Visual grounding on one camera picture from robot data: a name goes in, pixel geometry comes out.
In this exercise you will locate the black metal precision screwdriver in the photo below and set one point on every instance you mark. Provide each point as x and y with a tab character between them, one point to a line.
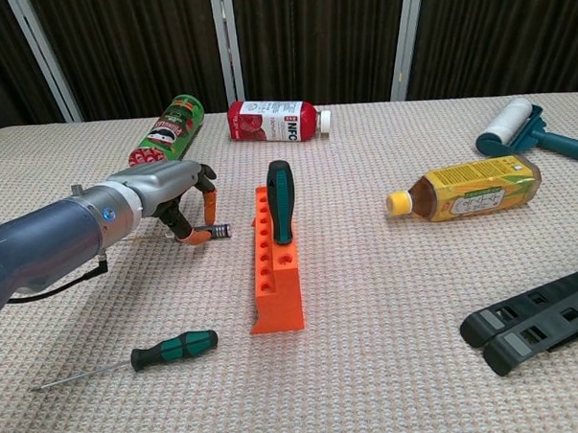
222	230

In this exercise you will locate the orange screwdriver holder block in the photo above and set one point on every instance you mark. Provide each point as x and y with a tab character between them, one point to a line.
278	298

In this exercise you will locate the green Pringles can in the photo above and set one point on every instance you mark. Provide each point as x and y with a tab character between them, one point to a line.
174	125

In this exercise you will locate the teal lint roller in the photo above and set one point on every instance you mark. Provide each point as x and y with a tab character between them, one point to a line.
505	121

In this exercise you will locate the yellow label tea bottle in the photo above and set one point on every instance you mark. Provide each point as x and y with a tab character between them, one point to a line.
475	189

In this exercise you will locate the red juice bottle white cap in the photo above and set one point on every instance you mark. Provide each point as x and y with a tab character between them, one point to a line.
265	121

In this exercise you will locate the long green black screwdriver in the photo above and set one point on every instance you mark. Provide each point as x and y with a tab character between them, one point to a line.
179	348

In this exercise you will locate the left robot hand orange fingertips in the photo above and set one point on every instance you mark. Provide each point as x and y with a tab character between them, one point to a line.
167	183

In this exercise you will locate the beige woven tablecloth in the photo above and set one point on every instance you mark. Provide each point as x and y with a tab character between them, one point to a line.
372	366

